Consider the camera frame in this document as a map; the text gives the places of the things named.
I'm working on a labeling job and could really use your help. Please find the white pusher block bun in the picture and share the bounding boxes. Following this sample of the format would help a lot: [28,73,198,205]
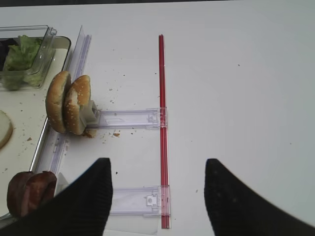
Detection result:
[79,100,99,130]

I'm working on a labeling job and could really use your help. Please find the right red strip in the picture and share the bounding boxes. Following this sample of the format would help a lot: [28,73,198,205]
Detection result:
[158,34,170,229]

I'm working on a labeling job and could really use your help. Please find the sesame bun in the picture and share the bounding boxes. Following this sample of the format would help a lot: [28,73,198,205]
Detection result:
[63,75,91,135]
[45,71,71,133]

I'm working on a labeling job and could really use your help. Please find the sesame bun top outer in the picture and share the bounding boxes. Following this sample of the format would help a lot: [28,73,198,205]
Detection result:
[45,71,71,133]

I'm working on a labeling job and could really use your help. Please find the green lettuce leaves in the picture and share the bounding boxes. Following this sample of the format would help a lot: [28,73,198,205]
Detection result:
[0,35,53,90]

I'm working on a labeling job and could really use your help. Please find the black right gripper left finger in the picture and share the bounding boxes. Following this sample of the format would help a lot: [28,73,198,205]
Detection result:
[0,158,113,236]

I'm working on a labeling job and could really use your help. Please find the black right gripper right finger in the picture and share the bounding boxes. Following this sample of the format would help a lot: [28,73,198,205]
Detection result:
[204,159,315,236]

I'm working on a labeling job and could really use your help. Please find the white metal tray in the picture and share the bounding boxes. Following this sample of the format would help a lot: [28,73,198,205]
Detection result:
[0,36,71,219]

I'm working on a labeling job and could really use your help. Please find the clear cross rail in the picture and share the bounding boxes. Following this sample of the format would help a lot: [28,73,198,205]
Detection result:
[110,185,171,216]
[87,108,167,129]

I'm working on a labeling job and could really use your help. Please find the dark red meat patties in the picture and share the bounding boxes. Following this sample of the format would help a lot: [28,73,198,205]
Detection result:
[6,171,57,218]

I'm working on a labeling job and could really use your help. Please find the sesame bun top inner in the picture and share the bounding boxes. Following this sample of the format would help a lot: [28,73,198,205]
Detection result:
[63,75,91,135]

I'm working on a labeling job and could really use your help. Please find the clear plastic container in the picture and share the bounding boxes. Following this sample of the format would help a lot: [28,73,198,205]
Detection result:
[0,25,57,91]

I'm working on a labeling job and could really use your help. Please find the near right clear cross rail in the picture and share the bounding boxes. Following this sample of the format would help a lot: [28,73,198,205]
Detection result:
[110,185,171,216]

